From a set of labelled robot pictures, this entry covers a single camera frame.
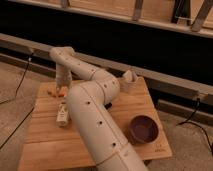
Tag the light wooden holder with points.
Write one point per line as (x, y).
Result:
(128, 81)

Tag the orange carrot toy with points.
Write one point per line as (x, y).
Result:
(57, 93)

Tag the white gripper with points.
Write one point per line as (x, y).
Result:
(63, 77)

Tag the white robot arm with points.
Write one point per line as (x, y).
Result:
(106, 143)

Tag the grey metal floor rail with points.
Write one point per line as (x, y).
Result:
(174, 93)

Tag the black rectangular block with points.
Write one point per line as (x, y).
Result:
(109, 105)

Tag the dark purple bowl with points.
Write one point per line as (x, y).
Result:
(143, 129)

